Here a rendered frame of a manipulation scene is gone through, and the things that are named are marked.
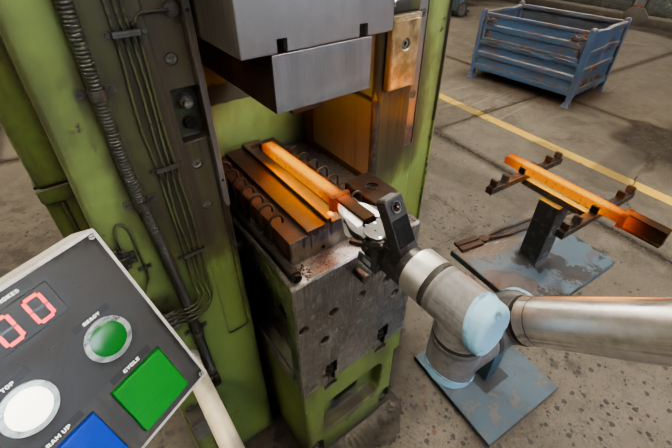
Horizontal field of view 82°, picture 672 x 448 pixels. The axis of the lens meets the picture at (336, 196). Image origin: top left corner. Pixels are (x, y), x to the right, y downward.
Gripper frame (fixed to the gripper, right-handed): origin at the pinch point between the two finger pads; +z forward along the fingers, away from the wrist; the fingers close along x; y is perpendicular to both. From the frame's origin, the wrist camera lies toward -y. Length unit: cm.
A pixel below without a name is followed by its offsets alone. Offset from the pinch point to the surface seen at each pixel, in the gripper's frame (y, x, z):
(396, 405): 104, 23, -7
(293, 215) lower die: 5.9, -7.3, 9.4
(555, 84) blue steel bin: 87, 355, 115
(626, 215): 8, 57, -35
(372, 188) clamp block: 7.1, 15.0, 7.9
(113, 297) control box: -7.4, -43.9, -5.1
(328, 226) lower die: 7.0, -2.5, 2.7
